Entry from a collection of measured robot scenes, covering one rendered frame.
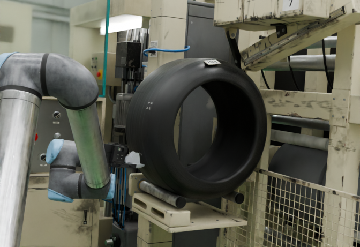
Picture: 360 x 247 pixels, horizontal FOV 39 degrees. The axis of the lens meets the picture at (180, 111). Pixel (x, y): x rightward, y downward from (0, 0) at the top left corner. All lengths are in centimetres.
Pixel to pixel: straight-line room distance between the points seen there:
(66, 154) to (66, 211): 69
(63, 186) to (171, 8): 97
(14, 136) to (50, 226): 123
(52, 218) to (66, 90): 121
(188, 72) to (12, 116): 84
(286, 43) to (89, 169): 100
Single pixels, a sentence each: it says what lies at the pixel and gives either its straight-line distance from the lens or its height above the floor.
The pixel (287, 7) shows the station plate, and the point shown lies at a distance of 201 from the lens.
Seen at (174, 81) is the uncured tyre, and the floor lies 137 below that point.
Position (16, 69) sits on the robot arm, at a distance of 137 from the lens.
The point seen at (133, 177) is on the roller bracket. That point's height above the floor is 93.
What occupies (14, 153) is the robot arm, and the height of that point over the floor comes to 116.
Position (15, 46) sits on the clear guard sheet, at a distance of 238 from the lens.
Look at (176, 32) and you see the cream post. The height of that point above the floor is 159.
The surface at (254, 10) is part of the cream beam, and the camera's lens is 218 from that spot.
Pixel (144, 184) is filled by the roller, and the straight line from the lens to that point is 223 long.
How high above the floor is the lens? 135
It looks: 3 degrees down
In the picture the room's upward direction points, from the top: 4 degrees clockwise
